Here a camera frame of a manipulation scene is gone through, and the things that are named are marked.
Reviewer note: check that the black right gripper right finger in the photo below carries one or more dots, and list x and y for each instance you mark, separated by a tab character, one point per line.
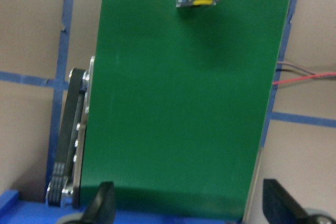
280	207

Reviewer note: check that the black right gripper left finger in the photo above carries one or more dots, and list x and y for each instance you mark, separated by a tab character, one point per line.
102	208

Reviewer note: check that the blue right plastic bin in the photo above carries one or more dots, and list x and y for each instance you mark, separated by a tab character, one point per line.
15	210

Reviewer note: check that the green conveyor belt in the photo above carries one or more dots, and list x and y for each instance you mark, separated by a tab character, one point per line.
177	106

